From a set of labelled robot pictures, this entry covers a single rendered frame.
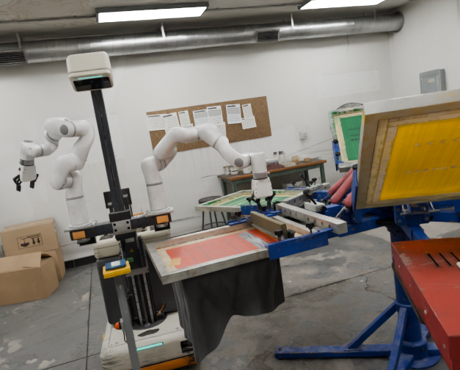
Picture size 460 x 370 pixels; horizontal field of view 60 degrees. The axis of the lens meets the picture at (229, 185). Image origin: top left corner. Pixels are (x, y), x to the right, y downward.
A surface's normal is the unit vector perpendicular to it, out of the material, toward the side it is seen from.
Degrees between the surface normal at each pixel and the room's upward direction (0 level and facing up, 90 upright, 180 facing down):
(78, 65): 64
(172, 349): 90
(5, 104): 90
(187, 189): 90
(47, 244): 90
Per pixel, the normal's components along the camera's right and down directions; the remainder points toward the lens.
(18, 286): 0.07, 0.13
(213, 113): 0.31, 0.07
